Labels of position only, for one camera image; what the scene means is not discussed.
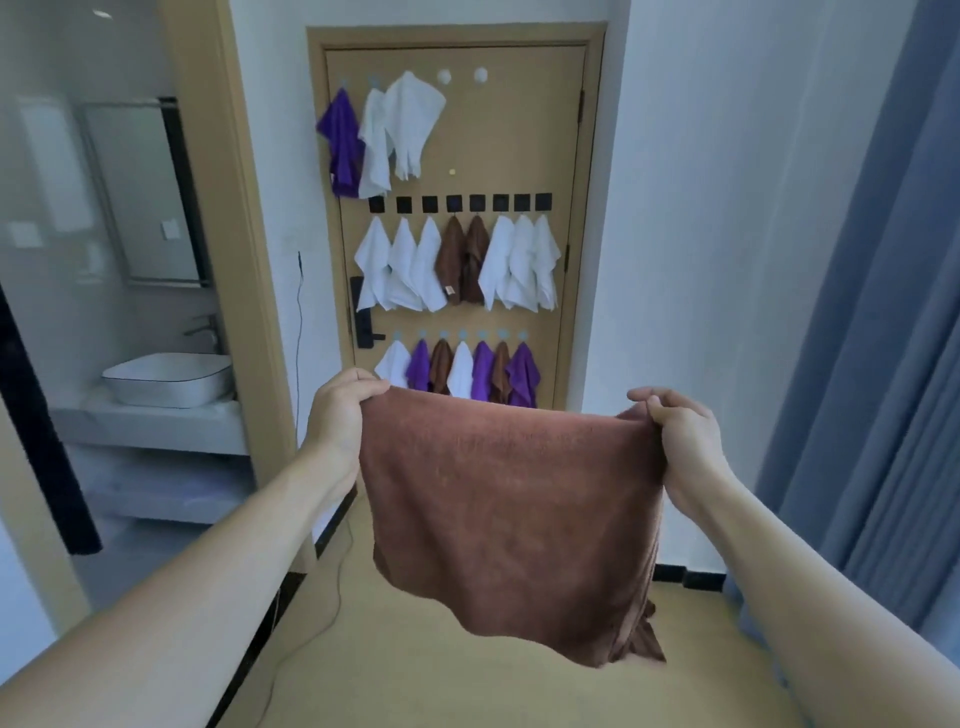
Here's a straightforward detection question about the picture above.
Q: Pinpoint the person's left hand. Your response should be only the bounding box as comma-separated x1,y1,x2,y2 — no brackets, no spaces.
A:
298,367,393,490

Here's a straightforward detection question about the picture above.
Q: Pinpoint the wide white hanging towel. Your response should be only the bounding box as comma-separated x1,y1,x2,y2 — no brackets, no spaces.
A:
384,71,447,182

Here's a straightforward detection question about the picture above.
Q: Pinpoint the purple hanging towel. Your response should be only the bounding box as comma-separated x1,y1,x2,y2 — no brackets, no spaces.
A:
470,341,496,402
316,88,366,199
405,339,432,393
506,342,542,410

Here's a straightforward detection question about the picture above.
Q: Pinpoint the row of black square hooks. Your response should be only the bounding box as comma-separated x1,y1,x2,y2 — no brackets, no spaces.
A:
368,193,554,214

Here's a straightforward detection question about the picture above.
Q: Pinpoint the black baseboard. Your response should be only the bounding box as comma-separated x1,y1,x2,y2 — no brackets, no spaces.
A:
652,564,727,594

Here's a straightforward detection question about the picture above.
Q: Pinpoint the metal faucet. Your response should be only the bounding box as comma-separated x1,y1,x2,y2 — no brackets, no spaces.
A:
183,313,224,354

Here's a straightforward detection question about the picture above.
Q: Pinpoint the brown hanging towel with tag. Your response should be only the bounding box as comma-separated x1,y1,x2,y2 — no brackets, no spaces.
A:
435,215,468,306

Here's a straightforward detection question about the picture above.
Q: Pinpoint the large brown towel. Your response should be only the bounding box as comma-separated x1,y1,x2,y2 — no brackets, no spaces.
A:
358,385,669,669

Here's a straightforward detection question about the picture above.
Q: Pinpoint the tan door frame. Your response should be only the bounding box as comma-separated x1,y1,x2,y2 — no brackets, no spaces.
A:
306,22,608,412

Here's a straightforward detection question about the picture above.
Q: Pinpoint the person's left forearm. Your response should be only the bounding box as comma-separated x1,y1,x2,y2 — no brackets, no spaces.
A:
0,448,360,728

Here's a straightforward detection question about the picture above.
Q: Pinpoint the grey stone vanity counter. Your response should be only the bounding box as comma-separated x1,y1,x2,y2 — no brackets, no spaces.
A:
48,386,249,526

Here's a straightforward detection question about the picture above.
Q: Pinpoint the blue grey curtain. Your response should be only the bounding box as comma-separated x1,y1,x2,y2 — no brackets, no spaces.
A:
723,0,960,669

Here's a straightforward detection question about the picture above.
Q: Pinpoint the thin black cable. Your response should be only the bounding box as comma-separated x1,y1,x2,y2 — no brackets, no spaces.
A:
251,251,355,728

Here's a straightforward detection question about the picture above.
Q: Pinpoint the black sliding door frame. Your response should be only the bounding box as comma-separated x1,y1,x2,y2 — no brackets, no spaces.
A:
0,285,103,557

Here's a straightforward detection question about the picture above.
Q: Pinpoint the black door lock handle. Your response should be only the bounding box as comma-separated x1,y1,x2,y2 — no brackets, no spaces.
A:
350,276,387,350

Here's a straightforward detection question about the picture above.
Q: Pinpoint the black framed bathroom mirror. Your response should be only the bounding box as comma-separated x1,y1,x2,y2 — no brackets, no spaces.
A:
81,97,214,289

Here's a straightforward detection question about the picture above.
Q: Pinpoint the person's right forearm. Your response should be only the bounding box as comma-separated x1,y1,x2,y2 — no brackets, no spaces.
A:
678,472,960,728

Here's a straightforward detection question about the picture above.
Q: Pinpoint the tan bathroom doorway frame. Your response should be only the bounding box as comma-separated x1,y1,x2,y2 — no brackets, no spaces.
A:
159,0,318,575

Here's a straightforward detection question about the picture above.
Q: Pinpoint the tan wooden door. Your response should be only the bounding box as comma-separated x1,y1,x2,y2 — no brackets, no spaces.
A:
324,45,588,412

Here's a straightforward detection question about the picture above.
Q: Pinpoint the person's right hand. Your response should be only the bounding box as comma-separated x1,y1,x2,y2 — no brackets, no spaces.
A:
626,386,741,520

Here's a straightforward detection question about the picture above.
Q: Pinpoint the white wash basin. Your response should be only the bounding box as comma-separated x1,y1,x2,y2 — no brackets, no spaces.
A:
102,352,234,410

